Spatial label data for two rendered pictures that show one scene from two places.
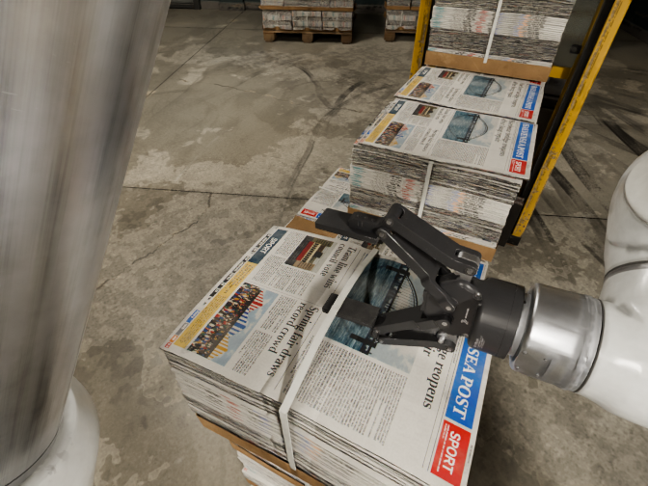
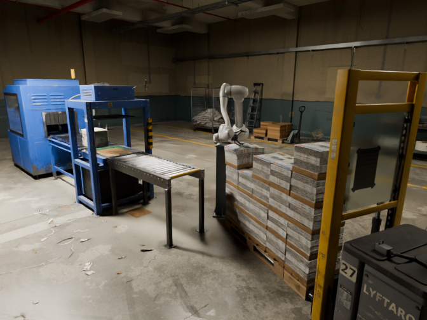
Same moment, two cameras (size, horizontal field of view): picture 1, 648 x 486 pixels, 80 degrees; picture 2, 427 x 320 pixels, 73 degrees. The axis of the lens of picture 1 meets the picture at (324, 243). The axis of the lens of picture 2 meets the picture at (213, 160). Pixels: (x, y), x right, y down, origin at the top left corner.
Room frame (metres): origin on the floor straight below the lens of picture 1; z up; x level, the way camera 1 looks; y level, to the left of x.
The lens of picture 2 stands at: (2.07, -2.94, 1.75)
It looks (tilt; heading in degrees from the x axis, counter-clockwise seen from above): 14 degrees down; 127
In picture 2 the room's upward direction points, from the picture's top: straight up
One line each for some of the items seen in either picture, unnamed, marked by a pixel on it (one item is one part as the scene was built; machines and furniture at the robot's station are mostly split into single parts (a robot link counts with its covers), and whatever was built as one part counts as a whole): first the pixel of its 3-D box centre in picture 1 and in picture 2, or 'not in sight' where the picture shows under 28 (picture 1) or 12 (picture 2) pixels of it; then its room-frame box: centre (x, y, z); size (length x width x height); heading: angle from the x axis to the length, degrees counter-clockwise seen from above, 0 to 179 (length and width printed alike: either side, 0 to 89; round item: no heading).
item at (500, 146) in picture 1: (451, 133); (276, 157); (0.85, -0.30, 1.06); 0.37 x 0.29 x 0.01; 64
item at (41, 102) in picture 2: not in sight; (50, 119); (-4.41, -0.10, 1.04); 1.51 x 1.30 x 2.07; 174
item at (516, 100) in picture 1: (471, 91); (296, 164); (1.12, -0.43, 1.06); 0.37 x 0.28 x 0.01; 63
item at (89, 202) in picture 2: not in sight; (114, 176); (-1.72, -0.45, 0.38); 0.94 x 0.69 x 0.63; 84
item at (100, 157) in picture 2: not in sight; (112, 153); (-1.72, -0.45, 0.75); 0.70 x 0.65 x 0.10; 174
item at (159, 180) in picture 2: not in sight; (135, 171); (-0.74, -0.81, 0.74); 1.34 x 0.05 x 0.12; 174
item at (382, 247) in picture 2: not in sight; (396, 251); (2.00, -1.06, 0.82); 0.18 x 0.14 x 0.08; 153
